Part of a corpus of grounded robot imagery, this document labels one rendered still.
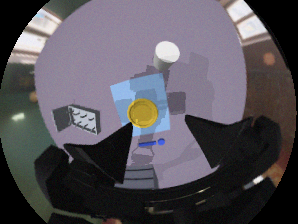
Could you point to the yellow plate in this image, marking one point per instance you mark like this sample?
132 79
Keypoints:
142 113

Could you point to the light blue square mat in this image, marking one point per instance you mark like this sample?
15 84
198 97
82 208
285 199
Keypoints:
144 87

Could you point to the white cylinder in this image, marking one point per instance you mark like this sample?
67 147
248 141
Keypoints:
165 55

